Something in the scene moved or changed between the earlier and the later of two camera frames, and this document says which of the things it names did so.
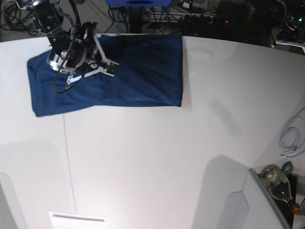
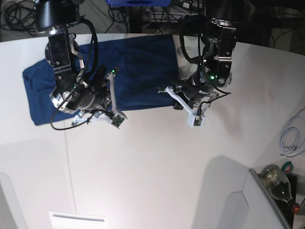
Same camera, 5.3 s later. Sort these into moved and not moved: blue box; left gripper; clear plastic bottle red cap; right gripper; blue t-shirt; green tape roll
Moved: left gripper; blue t-shirt; right gripper
Not moved: blue box; clear plastic bottle red cap; green tape roll
